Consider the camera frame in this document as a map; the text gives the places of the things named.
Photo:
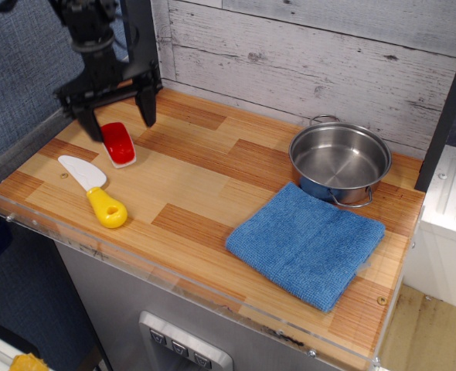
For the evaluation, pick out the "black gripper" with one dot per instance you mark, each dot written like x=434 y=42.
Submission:
x=102 y=82

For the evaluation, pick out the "red toy sushi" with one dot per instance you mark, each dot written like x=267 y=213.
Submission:
x=118 y=144

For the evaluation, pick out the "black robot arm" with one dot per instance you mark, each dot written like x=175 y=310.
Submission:
x=117 y=43

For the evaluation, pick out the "grey metal cabinet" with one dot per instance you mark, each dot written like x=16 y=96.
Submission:
x=269 y=335

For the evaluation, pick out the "small steel pot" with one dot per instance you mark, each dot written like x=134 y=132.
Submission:
x=339 y=162

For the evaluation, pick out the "silver button panel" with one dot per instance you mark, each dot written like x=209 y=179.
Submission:
x=172 y=348

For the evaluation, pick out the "blue folded cloth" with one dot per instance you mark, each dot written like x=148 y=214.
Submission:
x=306 y=246

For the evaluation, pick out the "white metal box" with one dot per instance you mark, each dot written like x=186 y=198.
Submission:
x=430 y=265

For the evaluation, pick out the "black vertical post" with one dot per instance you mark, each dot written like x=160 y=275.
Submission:
x=140 y=37

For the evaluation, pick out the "yellow handled toy knife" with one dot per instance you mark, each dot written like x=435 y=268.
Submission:
x=110 y=212

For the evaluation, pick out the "clear acrylic guard rail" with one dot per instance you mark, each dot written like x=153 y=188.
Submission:
x=151 y=237

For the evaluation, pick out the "dark right frame post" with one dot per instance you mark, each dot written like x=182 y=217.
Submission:
x=438 y=141

